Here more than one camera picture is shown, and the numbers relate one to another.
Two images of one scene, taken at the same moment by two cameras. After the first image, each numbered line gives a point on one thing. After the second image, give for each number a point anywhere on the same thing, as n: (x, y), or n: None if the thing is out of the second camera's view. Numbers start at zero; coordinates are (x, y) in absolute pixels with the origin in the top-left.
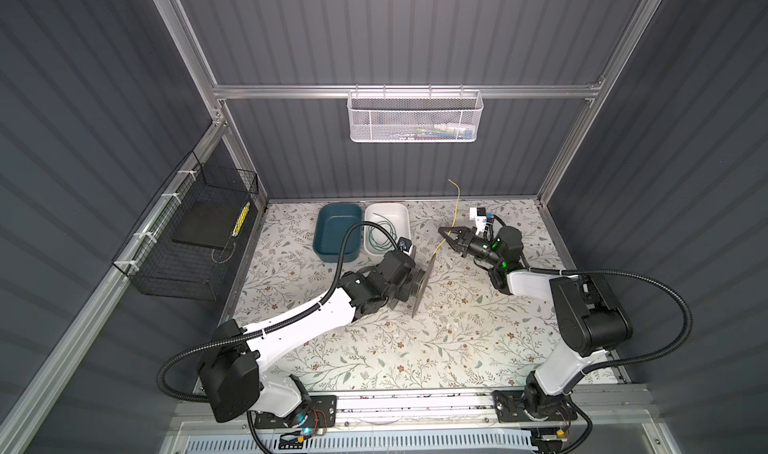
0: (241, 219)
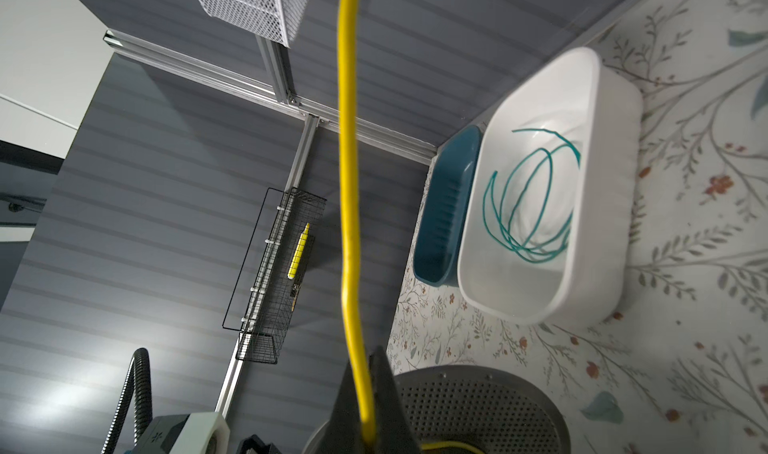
0: (298, 250)
